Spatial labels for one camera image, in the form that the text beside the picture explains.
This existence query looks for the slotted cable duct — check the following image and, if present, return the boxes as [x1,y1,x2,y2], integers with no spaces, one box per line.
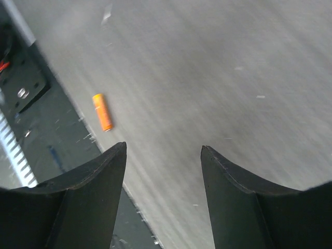
[1,113,38,189]

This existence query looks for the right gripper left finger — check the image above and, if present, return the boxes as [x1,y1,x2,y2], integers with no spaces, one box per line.
[1,142,127,248]

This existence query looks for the orange battery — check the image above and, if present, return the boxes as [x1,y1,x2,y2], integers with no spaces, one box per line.
[92,94,113,131]

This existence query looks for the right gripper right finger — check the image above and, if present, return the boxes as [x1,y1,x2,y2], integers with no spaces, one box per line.
[201,146,331,248]

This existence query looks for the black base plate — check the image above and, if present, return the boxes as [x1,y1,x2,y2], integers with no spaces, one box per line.
[1,1,160,248]

